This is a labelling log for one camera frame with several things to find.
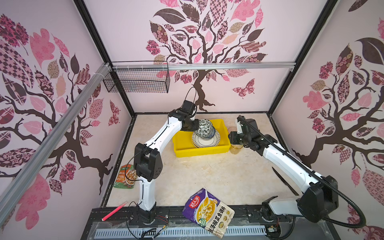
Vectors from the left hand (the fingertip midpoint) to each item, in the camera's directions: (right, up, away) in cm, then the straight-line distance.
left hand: (196, 128), depth 88 cm
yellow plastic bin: (-8, -13, +9) cm, 18 cm away
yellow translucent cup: (+25, -13, +6) cm, 29 cm away
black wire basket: (-38, +34, +6) cm, 51 cm away
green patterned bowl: (+6, +3, +1) cm, 7 cm away
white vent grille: (-10, -49, -19) cm, 54 cm away
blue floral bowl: (+6, -4, +1) cm, 7 cm away
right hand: (+21, -2, -6) cm, 22 cm away
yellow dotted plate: (+3, -9, +9) cm, 13 cm away
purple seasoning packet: (+6, -41, -14) cm, 44 cm away
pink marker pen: (-42, -42, -14) cm, 61 cm away
